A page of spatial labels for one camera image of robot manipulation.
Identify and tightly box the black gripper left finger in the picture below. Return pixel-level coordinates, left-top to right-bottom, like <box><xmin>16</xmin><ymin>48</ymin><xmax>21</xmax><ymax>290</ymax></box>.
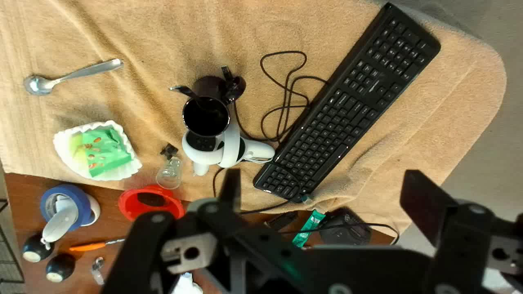
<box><xmin>216</xmin><ymin>167</ymin><xmax>244</xmax><ymax>215</ymax></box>

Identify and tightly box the blue tape roll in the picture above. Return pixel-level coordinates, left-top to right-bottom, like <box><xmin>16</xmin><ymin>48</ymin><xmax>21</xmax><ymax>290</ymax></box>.
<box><xmin>39</xmin><ymin>184</ymin><xmax>103</xmax><ymax>229</ymax></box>

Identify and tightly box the long green packet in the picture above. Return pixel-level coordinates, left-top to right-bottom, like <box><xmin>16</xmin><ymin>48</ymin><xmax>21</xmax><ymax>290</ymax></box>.
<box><xmin>291</xmin><ymin>210</ymin><xmax>327</xmax><ymax>251</ymax></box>

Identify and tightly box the orange and grey pen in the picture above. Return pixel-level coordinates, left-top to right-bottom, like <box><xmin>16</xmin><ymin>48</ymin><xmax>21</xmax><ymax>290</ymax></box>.
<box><xmin>67</xmin><ymin>238</ymin><xmax>128</xmax><ymax>256</ymax></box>

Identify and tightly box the black keyboard cable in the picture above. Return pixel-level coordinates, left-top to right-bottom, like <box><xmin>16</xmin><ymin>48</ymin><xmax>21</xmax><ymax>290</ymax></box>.
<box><xmin>211</xmin><ymin>50</ymin><xmax>330</xmax><ymax>216</ymax></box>

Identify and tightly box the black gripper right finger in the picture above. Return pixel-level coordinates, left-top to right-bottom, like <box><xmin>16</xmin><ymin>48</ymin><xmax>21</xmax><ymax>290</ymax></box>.
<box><xmin>399</xmin><ymin>169</ymin><xmax>459</xmax><ymax>247</ymax></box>

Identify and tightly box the silver metal spoon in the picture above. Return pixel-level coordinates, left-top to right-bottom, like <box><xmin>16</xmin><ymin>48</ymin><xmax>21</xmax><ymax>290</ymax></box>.
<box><xmin>23</xmin><ymin>58</ymin><xmax>124</xmax><ymax>99</ymax></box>

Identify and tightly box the black mug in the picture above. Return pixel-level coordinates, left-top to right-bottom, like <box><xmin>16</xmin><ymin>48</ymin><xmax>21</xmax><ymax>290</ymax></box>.
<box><xmin>172</xmin><ymin>74</ymin><xmax>249</xmax><ymax>138</ymax></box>

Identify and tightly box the white computer mouse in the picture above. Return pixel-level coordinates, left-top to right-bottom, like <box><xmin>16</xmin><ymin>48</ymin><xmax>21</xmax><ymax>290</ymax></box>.
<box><xmin>180</xmin><ymin>122</ymin><xmax>276</xmax><ymax>177</ymax></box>

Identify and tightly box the black computer keyboard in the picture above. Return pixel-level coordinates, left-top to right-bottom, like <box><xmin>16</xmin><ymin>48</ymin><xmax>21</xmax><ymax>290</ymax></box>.
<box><xmin>252</xmin><ymin>2</ymin><xmax>443</xmax><ymax>205</ymax></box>

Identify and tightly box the white fluted paper plate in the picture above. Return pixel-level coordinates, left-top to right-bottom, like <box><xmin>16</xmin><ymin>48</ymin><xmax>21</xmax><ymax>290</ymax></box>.
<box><xmin>52</xmin><ymin>120</ymin><xmax>144</xmax><ymax>184</ymax></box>

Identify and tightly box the red plastic bowl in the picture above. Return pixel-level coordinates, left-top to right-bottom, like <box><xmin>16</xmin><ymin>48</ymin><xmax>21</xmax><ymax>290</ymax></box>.
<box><xmin>118</xmin><ymin>185</ymin><xmax>186</xmax><ymax>223</ymax></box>

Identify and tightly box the beige terry towel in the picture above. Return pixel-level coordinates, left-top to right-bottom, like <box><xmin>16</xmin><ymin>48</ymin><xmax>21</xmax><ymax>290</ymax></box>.
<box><xmin>0</xmin><ymin>0</ymin><xmax>508</xmax><ymax>238</ymax></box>

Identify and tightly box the green snack packet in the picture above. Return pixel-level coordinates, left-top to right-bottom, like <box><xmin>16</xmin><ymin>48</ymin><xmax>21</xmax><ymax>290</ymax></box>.
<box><xmin>70</xmin><ymin>127</ymin><xmax>136</xmax><ymax>179</ymax></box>

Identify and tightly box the crumpled white tissue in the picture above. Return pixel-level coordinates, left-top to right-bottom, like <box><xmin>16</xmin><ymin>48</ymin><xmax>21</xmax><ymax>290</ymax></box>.
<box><xmin>172</xmin><ymin>272</ymin><xmax>204</xmax><ymax>294</ymax></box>

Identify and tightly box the small silver metal clip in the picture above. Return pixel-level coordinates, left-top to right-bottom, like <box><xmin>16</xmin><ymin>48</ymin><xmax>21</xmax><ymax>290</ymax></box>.
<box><xmin>88</xmin><ymin>256</ymin><xmax>108</xmax><ymax>288</ymax></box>

